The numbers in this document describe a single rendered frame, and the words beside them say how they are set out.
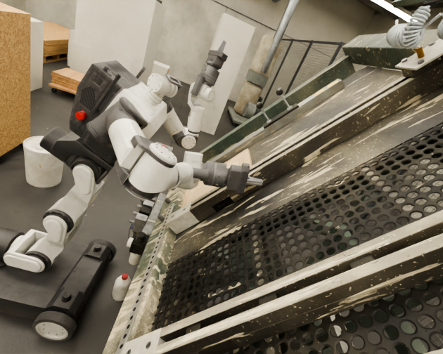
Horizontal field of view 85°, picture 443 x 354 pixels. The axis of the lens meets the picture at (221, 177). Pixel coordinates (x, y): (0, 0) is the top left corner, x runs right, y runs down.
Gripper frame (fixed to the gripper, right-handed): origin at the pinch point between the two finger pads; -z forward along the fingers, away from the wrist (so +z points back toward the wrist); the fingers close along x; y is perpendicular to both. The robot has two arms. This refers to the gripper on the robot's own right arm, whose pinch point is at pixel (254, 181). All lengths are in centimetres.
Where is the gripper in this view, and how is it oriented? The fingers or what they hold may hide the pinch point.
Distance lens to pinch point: 88.7
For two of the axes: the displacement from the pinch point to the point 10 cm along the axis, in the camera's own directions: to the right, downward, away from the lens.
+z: -9.8, -1.8, -0.7
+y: 0.2, -4.8, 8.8
